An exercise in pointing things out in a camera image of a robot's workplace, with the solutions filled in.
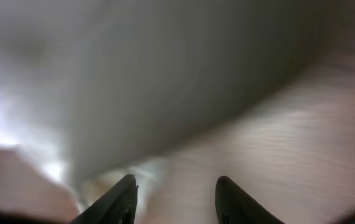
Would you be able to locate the white printed t-shirt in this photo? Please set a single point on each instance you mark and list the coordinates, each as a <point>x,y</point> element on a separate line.
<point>89,86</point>

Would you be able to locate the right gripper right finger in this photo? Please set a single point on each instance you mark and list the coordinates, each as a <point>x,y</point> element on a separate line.
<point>235,206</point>

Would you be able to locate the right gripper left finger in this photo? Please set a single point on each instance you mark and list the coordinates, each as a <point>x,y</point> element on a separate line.
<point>117,206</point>

